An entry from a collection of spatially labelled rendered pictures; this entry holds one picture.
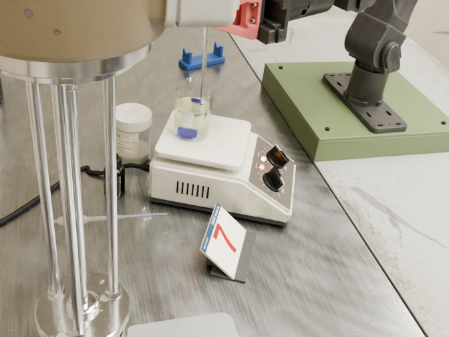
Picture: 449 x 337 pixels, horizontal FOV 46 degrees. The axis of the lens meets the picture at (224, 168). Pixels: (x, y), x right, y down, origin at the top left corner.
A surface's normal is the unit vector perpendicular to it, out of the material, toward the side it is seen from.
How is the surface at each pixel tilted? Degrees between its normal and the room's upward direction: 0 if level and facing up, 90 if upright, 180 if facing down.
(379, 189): 0
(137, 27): 90
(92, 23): 90
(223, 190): 90
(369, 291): 0
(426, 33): 90
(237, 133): 0
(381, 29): 64
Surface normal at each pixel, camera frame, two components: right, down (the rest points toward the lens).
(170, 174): -0.15, 0.57
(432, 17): 0.26, 0.60
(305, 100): 0.11, -0.80
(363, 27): -0.67, -0.11
